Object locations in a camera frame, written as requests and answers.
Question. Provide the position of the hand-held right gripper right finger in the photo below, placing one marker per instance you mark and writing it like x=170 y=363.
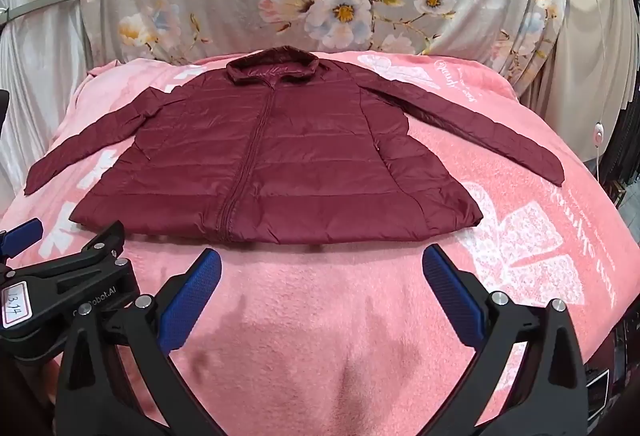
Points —
x=452 y=297

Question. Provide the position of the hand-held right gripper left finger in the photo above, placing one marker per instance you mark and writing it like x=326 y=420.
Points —
x=191 y=300

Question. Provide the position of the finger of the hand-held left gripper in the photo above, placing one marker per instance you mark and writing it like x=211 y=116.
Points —
x=21 y=236
x=98 y=247

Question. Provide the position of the maroon puffer jacket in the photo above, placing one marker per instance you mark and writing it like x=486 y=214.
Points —
x=280 y=165

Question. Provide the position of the pink blanket with white bows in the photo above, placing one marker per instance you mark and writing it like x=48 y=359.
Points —
x=310 y=316

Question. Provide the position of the white curtain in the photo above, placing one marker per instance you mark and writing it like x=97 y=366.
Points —
x=35 y=80

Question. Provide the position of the dark furniture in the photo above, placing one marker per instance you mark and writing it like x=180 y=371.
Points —
x=625 y=226

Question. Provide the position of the pale pleated curtain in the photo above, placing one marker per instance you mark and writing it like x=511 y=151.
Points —
x=585 y=40

